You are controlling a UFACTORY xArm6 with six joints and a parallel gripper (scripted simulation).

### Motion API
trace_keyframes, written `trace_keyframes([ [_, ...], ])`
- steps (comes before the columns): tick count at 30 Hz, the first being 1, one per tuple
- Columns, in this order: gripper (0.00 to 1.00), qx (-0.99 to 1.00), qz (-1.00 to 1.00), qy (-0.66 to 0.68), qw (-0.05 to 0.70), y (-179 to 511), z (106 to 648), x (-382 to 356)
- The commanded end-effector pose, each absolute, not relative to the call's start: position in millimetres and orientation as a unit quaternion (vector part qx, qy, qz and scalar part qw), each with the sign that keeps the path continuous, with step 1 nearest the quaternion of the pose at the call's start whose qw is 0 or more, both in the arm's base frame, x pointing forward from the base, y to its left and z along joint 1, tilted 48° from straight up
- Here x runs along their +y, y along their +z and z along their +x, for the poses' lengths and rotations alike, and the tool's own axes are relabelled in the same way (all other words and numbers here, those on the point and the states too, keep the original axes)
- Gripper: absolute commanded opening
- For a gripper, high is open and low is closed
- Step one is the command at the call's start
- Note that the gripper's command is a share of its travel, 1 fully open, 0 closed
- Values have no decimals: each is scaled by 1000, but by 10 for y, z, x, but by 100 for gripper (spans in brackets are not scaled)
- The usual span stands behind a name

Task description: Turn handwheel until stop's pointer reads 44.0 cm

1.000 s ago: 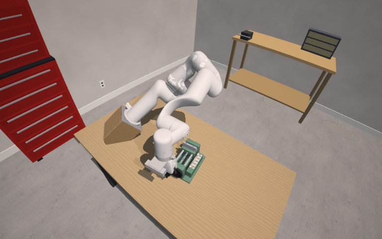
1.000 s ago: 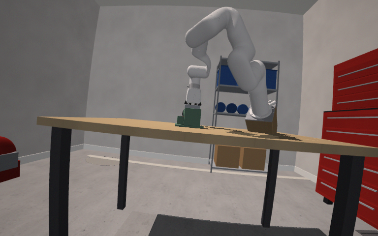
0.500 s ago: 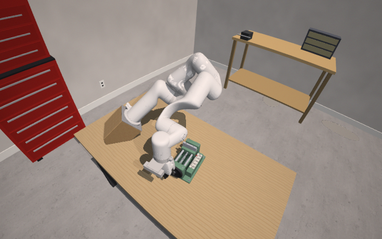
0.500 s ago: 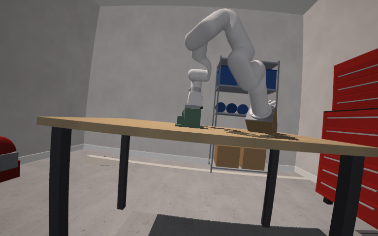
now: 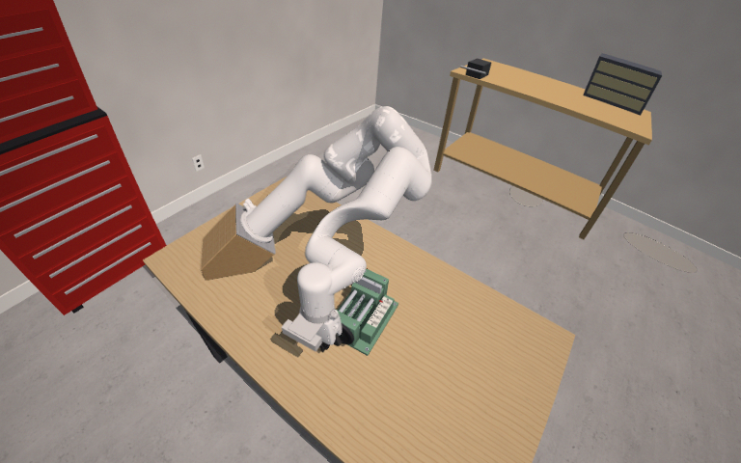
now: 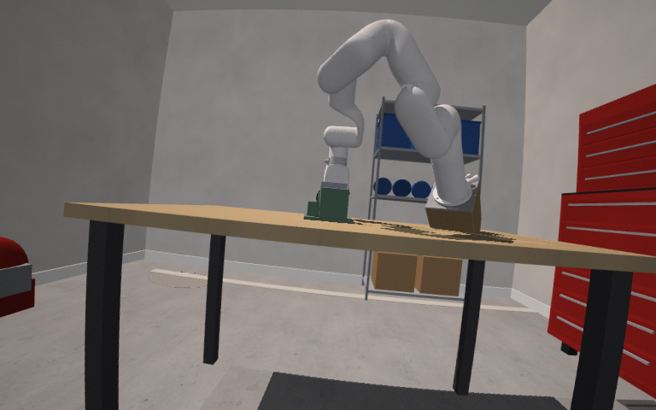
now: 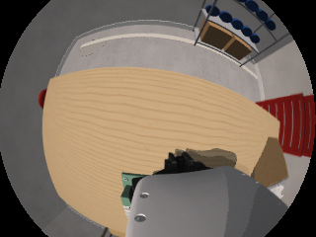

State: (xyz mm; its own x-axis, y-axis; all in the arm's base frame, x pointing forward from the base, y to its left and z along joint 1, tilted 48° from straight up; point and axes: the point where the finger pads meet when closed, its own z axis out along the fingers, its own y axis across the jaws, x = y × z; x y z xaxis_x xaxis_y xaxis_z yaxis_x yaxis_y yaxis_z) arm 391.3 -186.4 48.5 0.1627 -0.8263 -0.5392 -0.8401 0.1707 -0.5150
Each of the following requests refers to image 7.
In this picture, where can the green slide mechanism with black handwheel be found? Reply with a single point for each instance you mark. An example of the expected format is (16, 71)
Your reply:
(127, 193)

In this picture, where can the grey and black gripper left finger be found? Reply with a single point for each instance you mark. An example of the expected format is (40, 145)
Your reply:
(168, 169)

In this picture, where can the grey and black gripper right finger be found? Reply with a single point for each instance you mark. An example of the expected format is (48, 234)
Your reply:
(191, 165)

